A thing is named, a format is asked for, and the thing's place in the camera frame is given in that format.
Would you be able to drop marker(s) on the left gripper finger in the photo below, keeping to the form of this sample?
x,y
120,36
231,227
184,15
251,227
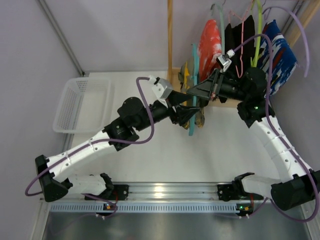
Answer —
x,y
176,98
185,113

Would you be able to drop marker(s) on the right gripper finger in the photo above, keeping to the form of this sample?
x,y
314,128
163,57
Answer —
x,y
203,90
212,79

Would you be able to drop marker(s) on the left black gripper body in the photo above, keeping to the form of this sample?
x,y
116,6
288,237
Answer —
x,y
172,110

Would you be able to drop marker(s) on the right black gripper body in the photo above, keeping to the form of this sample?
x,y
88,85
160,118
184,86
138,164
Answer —
x,y
217,83

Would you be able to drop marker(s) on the teal plastic hanger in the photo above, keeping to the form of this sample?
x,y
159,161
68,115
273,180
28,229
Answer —
x,y
195,119

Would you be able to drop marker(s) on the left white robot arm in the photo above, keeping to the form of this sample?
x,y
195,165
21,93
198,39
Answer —
x,y
57,174

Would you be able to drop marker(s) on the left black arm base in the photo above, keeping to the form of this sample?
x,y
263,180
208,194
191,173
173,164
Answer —
x,y
120,192

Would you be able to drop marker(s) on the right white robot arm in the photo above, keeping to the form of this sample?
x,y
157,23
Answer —
x,y
298,183

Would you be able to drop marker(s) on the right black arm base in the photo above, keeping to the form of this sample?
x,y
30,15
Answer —
x,y
227,192

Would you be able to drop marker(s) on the lime green hanger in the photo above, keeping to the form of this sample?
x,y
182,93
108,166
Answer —
x,y
254,60

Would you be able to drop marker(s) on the red white trousers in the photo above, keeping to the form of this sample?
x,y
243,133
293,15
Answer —
x,y
209,48

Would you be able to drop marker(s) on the mint green hanger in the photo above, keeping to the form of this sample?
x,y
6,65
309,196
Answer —
x,y
222,24

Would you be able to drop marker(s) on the black trousers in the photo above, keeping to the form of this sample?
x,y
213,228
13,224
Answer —
x,y
233,40

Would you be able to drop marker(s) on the blue patterned trousers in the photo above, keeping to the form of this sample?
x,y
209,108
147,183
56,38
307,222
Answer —
x,y
284,61

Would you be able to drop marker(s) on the pink hanger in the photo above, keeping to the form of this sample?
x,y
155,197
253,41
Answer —
x,y
242,19

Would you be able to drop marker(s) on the white plastic basket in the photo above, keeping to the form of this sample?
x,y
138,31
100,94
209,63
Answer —
x,y
85,106

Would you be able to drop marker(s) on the wooden clothes rack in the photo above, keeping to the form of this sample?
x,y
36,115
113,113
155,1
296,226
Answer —
x,y
297,32

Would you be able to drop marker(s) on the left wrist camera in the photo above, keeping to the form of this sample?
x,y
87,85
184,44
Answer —
x,y
161,89

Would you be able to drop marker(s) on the aluminium mounting rail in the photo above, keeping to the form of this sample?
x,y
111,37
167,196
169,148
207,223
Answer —
x,y
140,190

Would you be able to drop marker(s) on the grey slotted cable duct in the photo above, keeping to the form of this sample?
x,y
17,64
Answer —
x,y
146,207

